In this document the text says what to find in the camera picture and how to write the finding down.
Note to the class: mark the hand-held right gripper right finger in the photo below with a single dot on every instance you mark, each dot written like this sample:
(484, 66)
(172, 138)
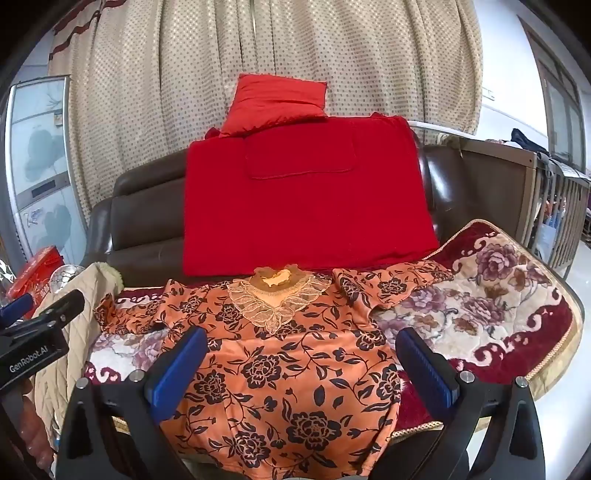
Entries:
(425, 369)

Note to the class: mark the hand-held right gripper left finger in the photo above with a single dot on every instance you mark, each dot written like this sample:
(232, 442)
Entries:
(178, 369)

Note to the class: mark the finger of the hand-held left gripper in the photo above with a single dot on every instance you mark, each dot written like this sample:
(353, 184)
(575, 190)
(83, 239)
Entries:
(62, 307)
(16, 308)

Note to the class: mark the orange floral shirt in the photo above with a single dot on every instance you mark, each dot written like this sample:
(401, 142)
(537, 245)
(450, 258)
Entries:
(277, 369)

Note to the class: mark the person's left hand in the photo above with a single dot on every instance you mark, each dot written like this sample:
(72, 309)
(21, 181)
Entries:
(34, 429)

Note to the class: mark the silver ball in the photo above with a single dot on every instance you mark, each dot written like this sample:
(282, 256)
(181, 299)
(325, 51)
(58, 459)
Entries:
(64, 277)

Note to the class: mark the red box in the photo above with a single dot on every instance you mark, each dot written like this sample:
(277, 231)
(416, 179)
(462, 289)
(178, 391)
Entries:
(34, 274)

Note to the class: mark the beige quilted jacket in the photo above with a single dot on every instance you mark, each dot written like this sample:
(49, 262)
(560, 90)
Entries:
(78, 350)

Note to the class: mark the floral plush blanket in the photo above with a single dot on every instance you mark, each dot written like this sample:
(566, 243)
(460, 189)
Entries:
(485, 300)

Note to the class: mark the white glass-door cabinet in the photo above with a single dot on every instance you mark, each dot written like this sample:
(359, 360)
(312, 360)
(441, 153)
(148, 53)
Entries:
(41, 161)

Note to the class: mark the wooden crib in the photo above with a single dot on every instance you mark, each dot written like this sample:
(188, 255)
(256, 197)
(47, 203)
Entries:
(503, 184)

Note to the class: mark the red blanket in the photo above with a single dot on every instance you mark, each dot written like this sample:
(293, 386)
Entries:
(300, 207)

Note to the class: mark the beige dotted curtain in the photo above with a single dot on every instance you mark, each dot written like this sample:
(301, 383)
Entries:
(161, 92)

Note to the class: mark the dark cloth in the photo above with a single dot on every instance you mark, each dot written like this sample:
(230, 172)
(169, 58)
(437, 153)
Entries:
(526, 138)

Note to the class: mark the red pillow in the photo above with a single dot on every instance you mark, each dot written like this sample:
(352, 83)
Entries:
(272, 101)

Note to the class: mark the window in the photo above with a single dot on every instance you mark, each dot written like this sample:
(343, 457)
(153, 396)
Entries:
(561, 101)

